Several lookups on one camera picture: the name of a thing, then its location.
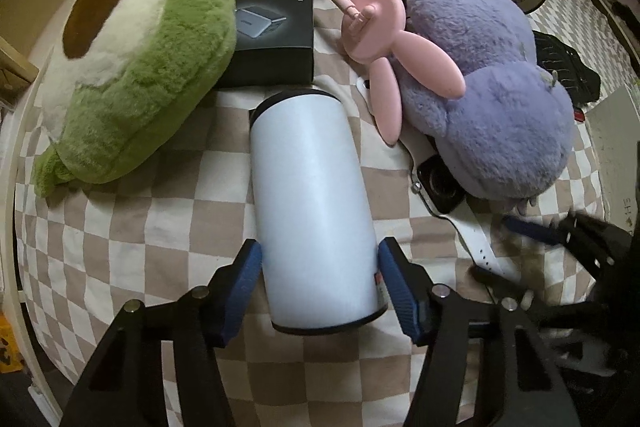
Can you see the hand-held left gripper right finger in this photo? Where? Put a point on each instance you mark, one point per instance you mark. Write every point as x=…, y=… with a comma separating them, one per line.
x=400, y=292

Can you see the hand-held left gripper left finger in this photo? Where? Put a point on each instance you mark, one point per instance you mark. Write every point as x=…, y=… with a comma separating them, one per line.
x=243, y=289

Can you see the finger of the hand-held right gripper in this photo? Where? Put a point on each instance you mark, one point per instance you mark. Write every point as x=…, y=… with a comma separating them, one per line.
x=532, y=231
x=500, y=283

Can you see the white cylindrical tumbler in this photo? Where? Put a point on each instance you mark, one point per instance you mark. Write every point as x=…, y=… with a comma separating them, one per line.
x=310, y=207

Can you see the checkered blanket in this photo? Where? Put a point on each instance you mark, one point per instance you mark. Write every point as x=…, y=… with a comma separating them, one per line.
x=165, y=232

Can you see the white board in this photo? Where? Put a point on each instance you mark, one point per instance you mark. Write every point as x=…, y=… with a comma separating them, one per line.
x=617, y=147

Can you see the small red object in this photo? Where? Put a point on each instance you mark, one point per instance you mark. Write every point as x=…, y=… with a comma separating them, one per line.
x=579, y=115

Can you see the purple plush toy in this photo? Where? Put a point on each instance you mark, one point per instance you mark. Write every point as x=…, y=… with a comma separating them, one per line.
x=490, y=107

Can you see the black knitted cloth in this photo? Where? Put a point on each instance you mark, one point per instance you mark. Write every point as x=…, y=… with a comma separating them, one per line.
x=565, y=67

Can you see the green avocado plush toy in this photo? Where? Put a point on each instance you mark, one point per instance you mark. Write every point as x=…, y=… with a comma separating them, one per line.
x=150, y=82

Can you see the yellow printed packet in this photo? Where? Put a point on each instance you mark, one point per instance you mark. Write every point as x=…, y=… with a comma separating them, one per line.
x=7, y=342

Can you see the small black product box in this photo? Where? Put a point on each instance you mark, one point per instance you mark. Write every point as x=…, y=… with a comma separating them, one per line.
x=272, y=32

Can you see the pink rabbit-ear desk stand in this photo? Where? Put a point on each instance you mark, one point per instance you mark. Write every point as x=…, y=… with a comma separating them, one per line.
x=375, y=22

